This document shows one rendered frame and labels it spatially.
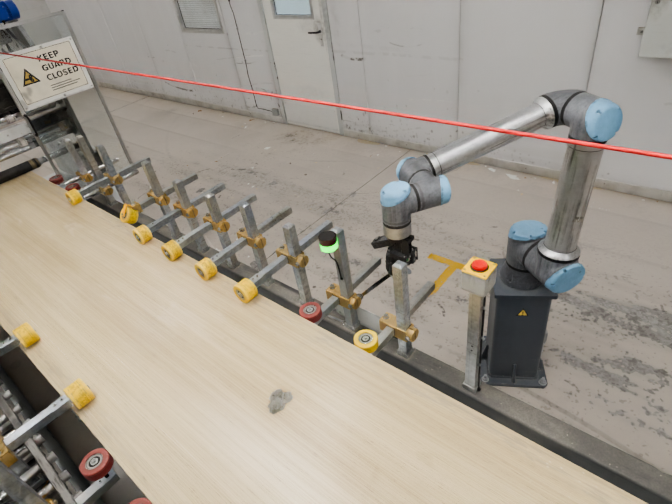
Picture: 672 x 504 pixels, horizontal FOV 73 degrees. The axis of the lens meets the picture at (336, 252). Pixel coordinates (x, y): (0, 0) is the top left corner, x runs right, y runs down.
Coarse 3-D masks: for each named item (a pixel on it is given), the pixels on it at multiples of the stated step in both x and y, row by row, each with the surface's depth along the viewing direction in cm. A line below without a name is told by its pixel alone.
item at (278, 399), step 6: (276, 390) 136; (270, 396) 136; (276, 396) 135; (282, 396) 133; (288, 396) 134; (270, 402) 133; (276, 402) 133; (282, 402) 133; (288, 402) 133; (270, 408) 132; (276, 408) 132; (282, 408) 131
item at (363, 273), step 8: (376, 256) 188; (368, 264) 185; (376, 264) 186; (360, 272) 182; (368, 272) 183; (352, 280) 179; (360, 280) 180; (328, 304) 170; (336, 304) 172; (328, 312) 170; (320, 320) 167
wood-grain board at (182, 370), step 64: (0, 192) 286; (64, 192) 273; (0, 256) 224; (64, 256) 215; (128, 256) 207; (0, 320) 183; (64, 320) 178; (128, 320) 172; (192, 320) 167; (256, 320) 163; (64, 384) 151; (128, 384) 147; (192, 384) 144; (256, 384) 140; (320, 384) 137; (384, 384) 134; (128, 448) 129; (192, 448) 126; (256, 448) 123; (320, 448) 121; (384, 448) 118; (448, 448) 116; (512, 448) 114
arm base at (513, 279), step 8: (504, 264) 203; (504, 272) 201; (512, 272) 197; (520, 272) 194; (528, 272) 193; (504, 280) 201; (512, 280) 198; (520, 280) 196; (528, 280) 195; (536, 280) 195; (520, 288) 197; (528, 288) 196; (536, 288) 197
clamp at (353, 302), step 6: (336, 288) 175; (330, 294) 174; (336, 294) 172; (354, 294) 171; (342, 300) 171; (348, 300) 169; (354, 300) 168; (360, 300) 171; (348, 306) 169; (354, 306) 169
